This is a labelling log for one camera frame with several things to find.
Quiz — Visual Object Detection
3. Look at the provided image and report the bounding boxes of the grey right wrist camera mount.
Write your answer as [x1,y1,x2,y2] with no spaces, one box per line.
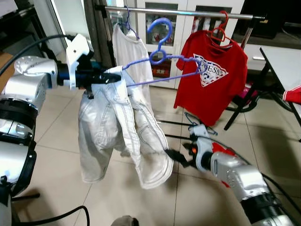
[188,125,213,171]

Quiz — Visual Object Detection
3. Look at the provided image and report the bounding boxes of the red hanger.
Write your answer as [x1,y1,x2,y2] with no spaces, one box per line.
[207,12,234,48]

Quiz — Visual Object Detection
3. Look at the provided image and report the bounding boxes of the metal clothes rack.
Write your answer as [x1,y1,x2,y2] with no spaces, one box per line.
[94,4,301,142]

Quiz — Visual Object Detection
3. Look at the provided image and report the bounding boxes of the white shirt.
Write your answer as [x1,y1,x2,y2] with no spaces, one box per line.
[112,24,153,113]

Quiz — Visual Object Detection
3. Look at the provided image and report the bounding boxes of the white box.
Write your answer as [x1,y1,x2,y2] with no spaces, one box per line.
[0,0,17,17]

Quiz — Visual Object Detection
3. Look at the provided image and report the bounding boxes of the red and white garment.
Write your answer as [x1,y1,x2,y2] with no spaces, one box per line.
[282,86,301,105]

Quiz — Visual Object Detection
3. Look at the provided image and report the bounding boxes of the thin purple hanger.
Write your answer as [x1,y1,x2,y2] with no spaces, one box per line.
[119,6,140,39]

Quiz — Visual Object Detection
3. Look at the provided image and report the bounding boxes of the thin blue wire hanger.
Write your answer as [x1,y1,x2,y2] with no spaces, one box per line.
[184,112,218,137]

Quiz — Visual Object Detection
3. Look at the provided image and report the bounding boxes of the grey curtain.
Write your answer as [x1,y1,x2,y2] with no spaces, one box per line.
[92,0,116,66]

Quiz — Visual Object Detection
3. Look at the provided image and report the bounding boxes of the white denim shorts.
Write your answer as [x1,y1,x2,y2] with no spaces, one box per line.
[78,66,174,190]

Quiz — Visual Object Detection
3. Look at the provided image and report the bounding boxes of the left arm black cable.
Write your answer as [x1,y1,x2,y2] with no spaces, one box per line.
[0,34,76,78]

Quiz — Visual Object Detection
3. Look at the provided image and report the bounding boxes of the black television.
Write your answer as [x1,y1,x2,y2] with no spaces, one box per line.
[235,0,301,39]

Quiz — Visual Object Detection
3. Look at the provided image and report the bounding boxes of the black desk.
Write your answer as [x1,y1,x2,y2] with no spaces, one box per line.
[0,0,48,57]

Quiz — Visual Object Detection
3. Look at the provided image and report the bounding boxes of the glass sliding door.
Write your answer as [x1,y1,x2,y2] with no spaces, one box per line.
[49,0,102,48]

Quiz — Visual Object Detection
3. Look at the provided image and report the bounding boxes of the pink plastic container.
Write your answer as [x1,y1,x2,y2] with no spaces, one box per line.
[234,86,264,113]

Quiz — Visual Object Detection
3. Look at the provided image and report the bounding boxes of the red printed t-shirt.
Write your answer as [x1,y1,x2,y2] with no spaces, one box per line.
[174,30,249,127]

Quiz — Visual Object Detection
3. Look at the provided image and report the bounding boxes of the grey work table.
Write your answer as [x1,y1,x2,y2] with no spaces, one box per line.
[260,46,301,127]

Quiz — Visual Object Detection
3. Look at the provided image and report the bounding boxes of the loose black cable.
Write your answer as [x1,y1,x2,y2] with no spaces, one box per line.
[13,206,91,226]

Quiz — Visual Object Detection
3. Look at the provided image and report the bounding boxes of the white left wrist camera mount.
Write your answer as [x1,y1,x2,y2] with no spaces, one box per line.
[65,34,93,91]

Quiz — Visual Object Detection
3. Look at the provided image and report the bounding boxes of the red cloth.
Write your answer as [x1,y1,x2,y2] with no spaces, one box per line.
[213,143,236,157]

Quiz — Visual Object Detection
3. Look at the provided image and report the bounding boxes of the purple hanger with thick hook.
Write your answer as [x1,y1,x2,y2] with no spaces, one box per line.
[122,18,208,88]

